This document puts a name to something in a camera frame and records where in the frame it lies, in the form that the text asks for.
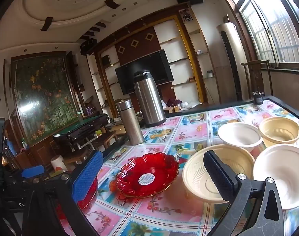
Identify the printed plastic tablecloth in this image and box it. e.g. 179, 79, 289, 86
58, 98, 299, 236

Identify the steel thermos bottle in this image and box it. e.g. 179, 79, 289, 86
115, 99, 145, 145

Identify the small black jar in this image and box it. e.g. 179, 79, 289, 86
252, 87, 265, 104

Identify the red scalloped plate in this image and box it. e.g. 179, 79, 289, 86
55, 177, 99, 220
115, 152, 180, 198

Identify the large steel airpot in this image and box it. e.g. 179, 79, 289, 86
133, 70, 167, 127

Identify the white plastic bag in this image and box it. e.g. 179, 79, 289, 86
181, 101, 203, 109

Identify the dark wooden chair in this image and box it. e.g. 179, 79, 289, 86
240, 59, 274, 101

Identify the small cream ribbed bowl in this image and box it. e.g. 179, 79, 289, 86
259, 117, 299, 148

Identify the large white bowl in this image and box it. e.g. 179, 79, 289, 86
253, 144, 299, 210

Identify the barred window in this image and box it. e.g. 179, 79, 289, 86
226, 0, 299, 65

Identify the black flat television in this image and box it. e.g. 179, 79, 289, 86
114, 49, 174, 95

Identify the large cream ribbed bowl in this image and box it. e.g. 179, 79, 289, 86
182, 145, 256, 204

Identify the wooden wall shelf unit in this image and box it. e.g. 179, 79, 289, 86
87, 2, 220, 118

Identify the low wooden table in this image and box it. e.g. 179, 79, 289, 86
110, 124, 126, 140

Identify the blue plastic object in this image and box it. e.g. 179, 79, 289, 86
6, 139, 17, 153

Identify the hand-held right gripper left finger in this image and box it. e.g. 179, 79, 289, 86
22, 150, 104, 236

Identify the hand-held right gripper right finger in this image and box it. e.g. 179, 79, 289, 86
203, 150, 288, 236

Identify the green mahjong table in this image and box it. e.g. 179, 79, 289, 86
52, 114, 110, 148

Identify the white standing air conditioner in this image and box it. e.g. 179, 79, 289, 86
216, 22, 251, 101

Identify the large flower painting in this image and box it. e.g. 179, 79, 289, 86
10, 52, 77, 148

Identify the wooden stool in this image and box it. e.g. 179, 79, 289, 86
63, 147, 91, 165
92, 131, 118, 150

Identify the white bucket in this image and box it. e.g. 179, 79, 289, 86
50, 155, 67, 172

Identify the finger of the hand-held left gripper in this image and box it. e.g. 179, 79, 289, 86
7, 165, 52, 190

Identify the small white bowl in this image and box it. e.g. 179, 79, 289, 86
217, 123, 263, 153

